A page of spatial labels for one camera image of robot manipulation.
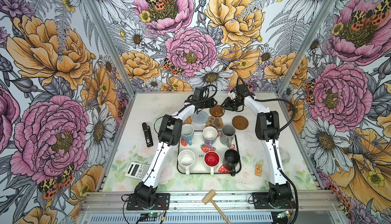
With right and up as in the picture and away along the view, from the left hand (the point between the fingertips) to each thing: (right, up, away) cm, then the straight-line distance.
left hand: (213, 105), depth 110 cm
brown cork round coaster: (+18, -12, -5) cm, 22 cm away
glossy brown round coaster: (+3, -4, +1) cm, 5 cm away
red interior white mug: (-3, -30, -24) cm, 39 cm away
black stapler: (-41, -18, -16) cm, 48 cm away
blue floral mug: (-17, -17, -22) cm, 33 cm away
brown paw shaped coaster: (+1, -11, -5) cm, 12 cm away
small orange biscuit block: (+22, -35, -27) cm, 49 cm away
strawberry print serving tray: (-10, -31, -21) cm, 39 cm away
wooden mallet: (-5, -44, -36) cm, 57 cm away
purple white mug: (-3, -18, -13) cm, 23 cm away
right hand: (+7, -3, -1) cm, 8 cm away
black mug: (+8, -29, -24) cm, 39 cm away
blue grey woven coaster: (-9, -9, -5) cm, 14 cm away
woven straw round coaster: (-17, -11, -5) cm, 21 cm away
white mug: (-17, -30, -23) cm, 41 cm away
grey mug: (+6, -17, -21) cm, 28 cm away
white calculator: (-43, -35, -27) cm, 62 cm away
